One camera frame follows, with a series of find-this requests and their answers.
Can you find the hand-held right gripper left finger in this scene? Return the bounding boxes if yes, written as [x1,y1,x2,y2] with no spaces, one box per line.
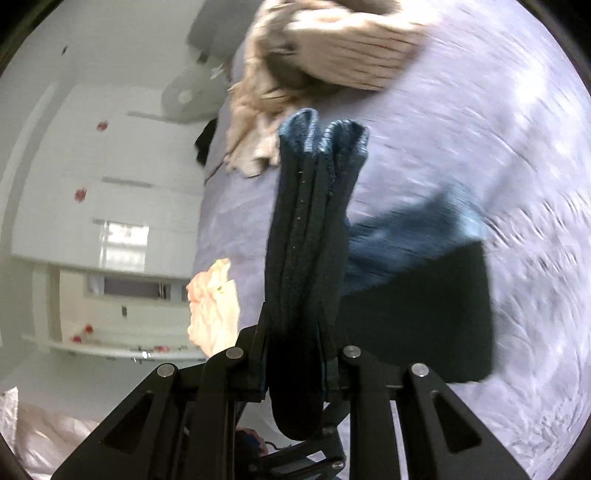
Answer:
[50,301,274,480]

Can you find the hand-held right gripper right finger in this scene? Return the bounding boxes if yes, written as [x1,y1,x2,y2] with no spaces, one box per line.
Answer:
[318,318,533,480]

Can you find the black pants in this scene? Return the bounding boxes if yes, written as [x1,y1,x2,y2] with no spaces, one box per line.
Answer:
[264,108,498,441]

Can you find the pink cloth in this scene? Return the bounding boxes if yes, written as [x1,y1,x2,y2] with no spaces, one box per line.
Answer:
[185,258,241,358]

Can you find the white bedding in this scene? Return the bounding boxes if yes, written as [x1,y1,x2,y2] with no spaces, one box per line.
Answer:
[0,387,105,478]

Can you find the black cloth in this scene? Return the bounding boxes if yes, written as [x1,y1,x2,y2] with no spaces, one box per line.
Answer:
[193,117,219,168]

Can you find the cream knit fringed cloth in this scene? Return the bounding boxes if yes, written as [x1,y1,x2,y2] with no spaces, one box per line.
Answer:
[225,55,305,178]

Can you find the lavender bed blanket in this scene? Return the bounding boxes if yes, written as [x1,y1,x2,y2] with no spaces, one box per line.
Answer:
[191,0,591,480]

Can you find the cream striped cloth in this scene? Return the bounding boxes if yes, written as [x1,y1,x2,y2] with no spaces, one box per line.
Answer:
[252,0,428,93]

